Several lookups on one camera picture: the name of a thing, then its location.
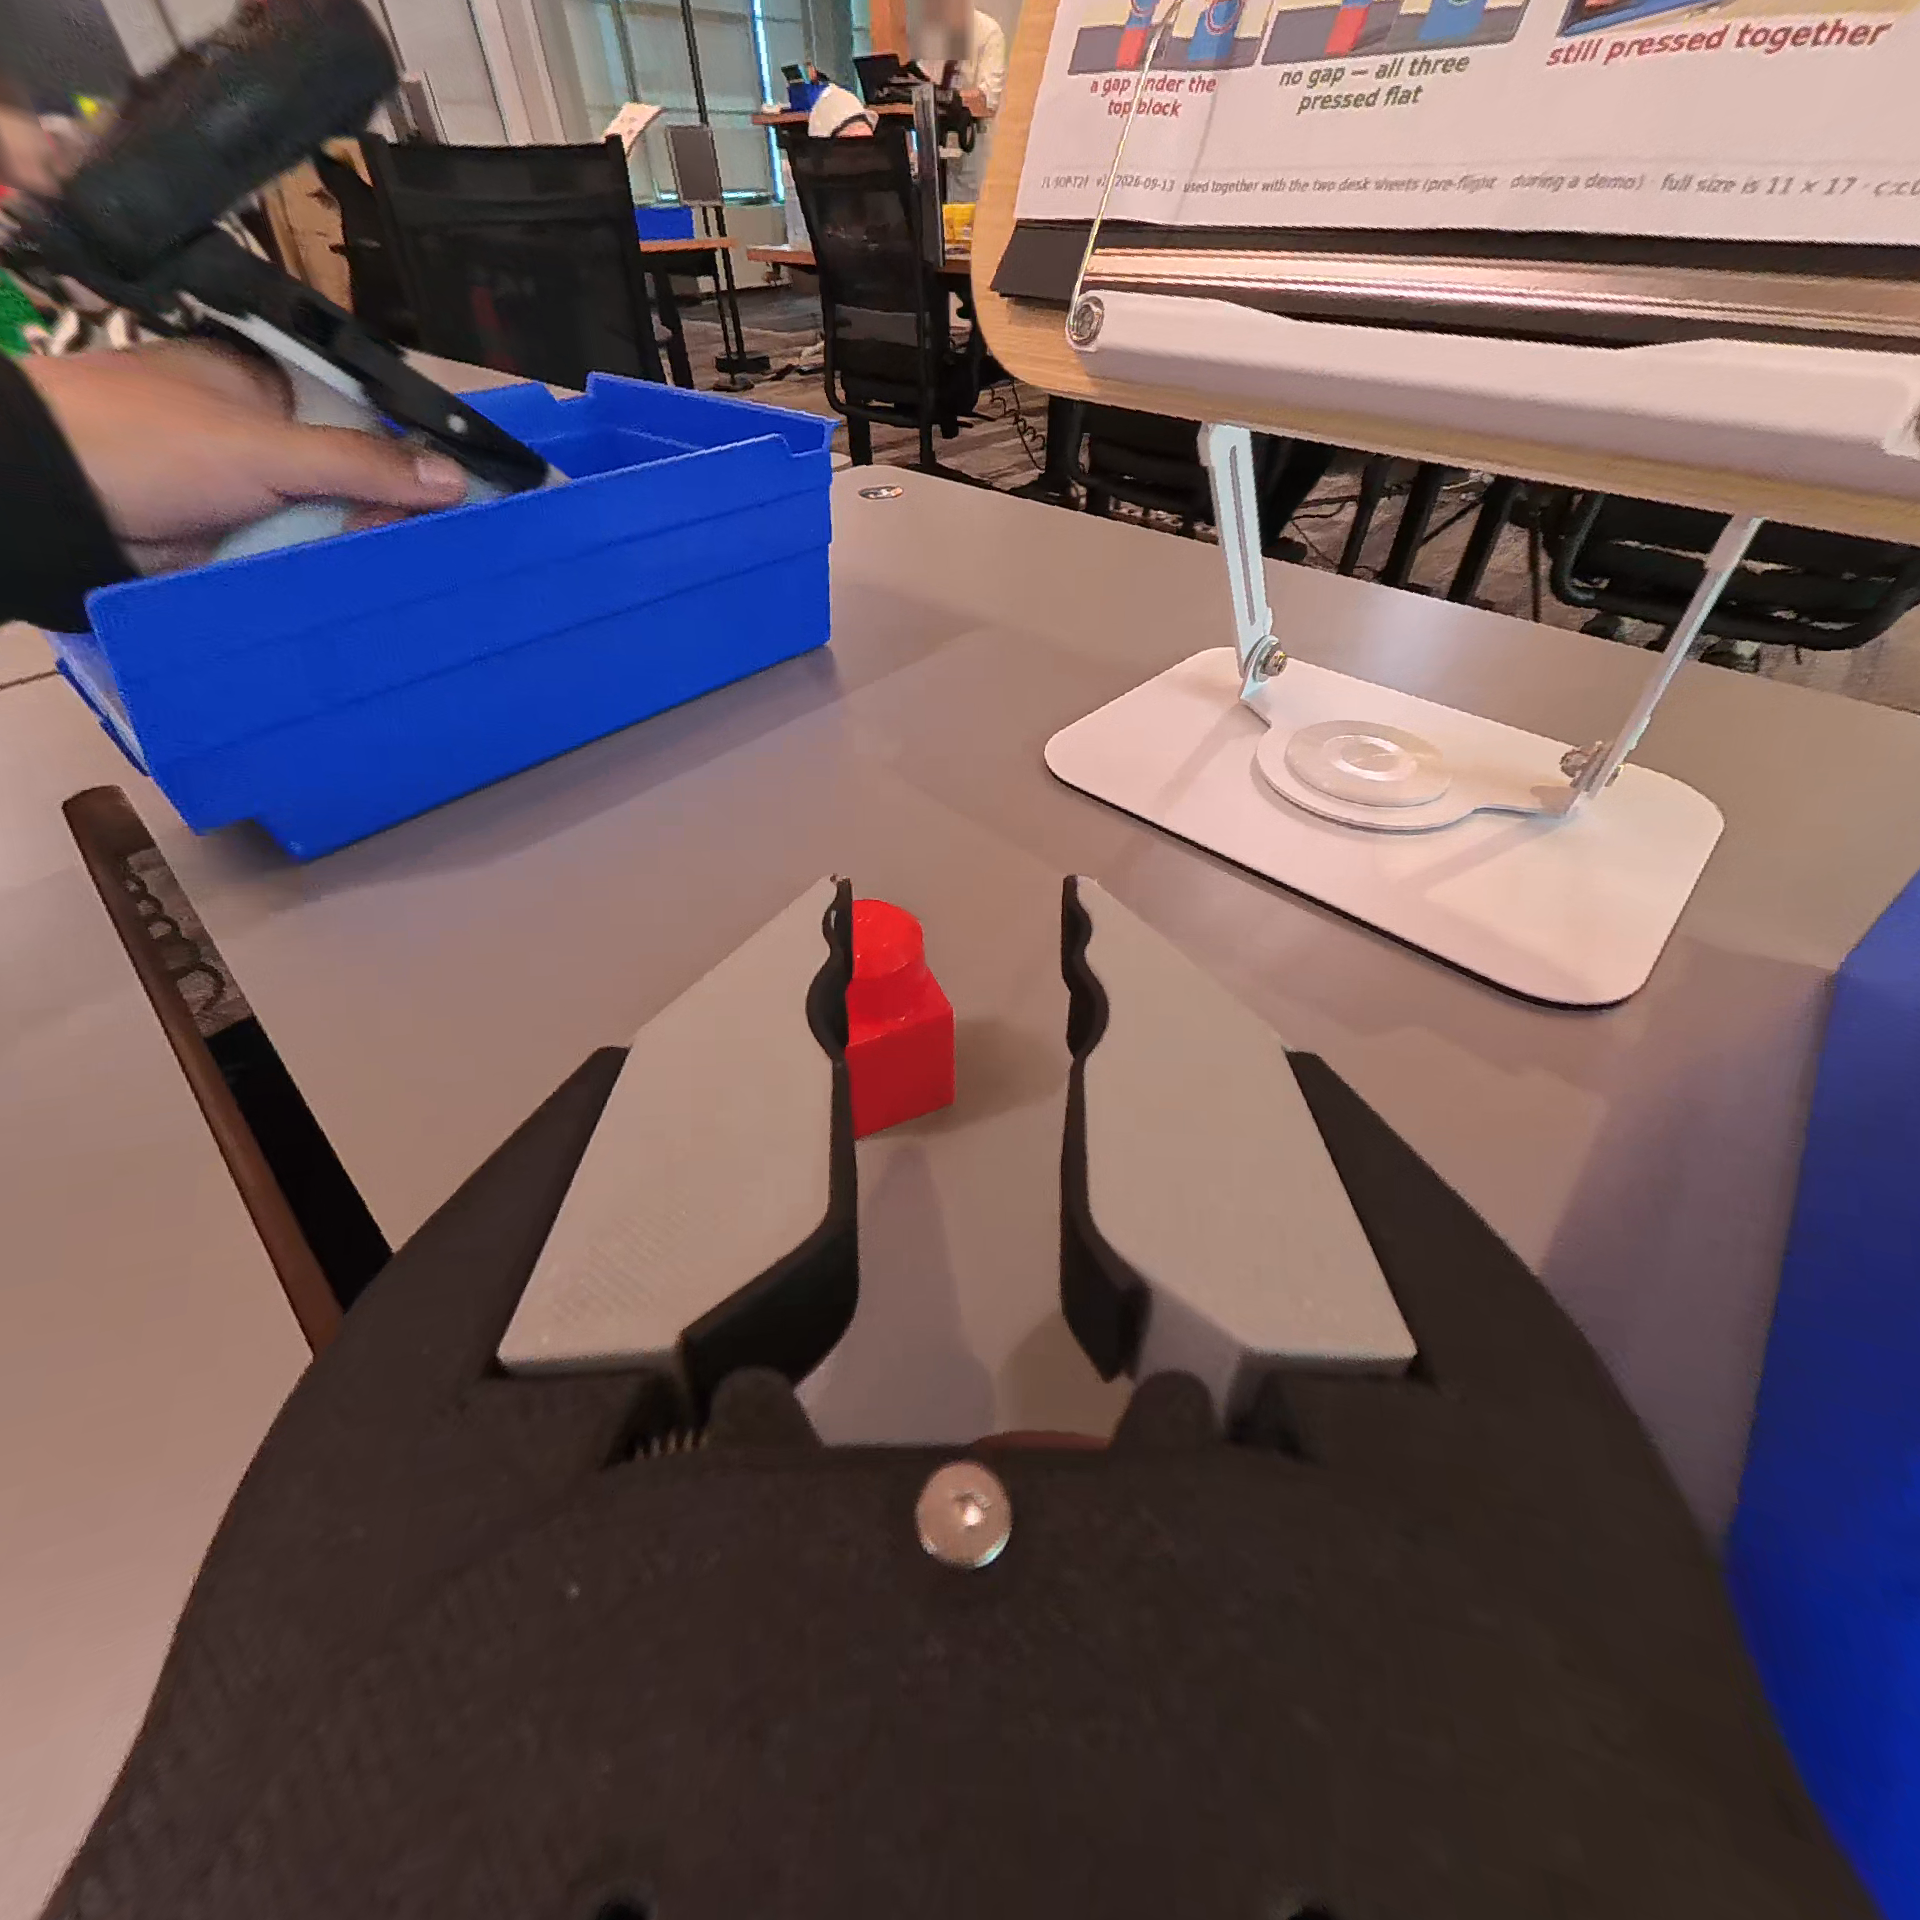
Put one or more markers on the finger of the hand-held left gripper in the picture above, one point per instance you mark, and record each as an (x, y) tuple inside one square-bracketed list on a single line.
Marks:
[(323, 367)]

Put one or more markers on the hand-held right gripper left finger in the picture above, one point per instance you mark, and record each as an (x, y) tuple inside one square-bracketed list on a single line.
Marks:
[(675, 1185)]

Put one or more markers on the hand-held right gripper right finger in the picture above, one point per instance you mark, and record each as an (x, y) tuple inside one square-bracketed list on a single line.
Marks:
[(1246, 1185)]

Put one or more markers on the red mega block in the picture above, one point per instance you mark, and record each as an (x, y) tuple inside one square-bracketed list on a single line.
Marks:
[(901, 1034)]

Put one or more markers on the blue plastic storage bin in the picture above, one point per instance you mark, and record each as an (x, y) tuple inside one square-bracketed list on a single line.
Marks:
[(1846, 1349), (526, 645)]

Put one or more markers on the person's left forearm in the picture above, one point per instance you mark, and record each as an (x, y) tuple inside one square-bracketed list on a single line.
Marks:
[(53, 509)]

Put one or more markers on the person's left hand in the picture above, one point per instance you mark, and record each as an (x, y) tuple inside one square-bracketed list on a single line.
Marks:
[(211, 434)]

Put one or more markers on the black mesh office chair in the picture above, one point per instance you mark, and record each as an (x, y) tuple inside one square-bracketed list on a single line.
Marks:
[(509, 255)]

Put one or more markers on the white stand with instruction sheet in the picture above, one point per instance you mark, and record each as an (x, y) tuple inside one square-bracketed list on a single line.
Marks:
[(1425, 870)]

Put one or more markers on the black backing board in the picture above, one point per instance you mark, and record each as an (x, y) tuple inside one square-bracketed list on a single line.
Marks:
[(1035, 263)]

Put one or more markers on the printed instruction sheet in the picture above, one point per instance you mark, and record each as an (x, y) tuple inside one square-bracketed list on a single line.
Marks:
[(1501, 134)]

